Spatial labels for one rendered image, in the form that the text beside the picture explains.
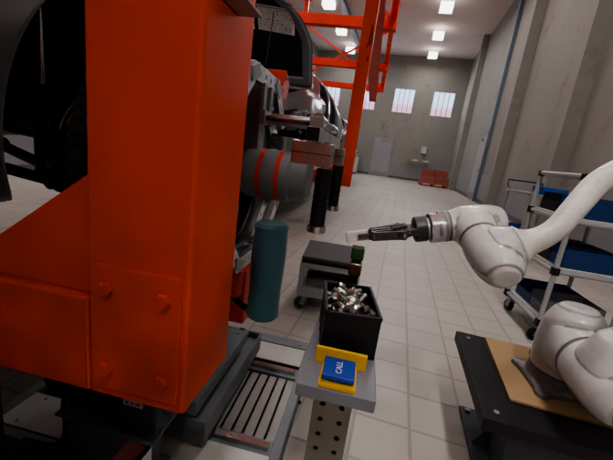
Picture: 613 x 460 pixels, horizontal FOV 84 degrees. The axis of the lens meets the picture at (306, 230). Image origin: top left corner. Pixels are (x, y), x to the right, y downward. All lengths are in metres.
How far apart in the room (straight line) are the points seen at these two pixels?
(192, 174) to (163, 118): 0.08
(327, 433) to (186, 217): 0.74
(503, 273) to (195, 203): 0.69
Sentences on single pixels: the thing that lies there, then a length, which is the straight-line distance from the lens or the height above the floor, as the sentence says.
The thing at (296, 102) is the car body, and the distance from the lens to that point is 3.78.
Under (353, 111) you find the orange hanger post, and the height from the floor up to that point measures 1.48.
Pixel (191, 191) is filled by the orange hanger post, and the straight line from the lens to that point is 0.46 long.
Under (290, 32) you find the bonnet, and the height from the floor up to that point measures 2.17.
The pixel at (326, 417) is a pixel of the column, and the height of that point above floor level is 0.27.
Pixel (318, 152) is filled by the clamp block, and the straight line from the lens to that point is 0.75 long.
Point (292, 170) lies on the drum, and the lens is 0.90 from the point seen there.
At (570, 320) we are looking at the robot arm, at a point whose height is 0.56.
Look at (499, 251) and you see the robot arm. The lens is 0.90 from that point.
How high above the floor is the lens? 0.93
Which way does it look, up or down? 13 degrees down
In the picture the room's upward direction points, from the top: 8 degrees clockwise
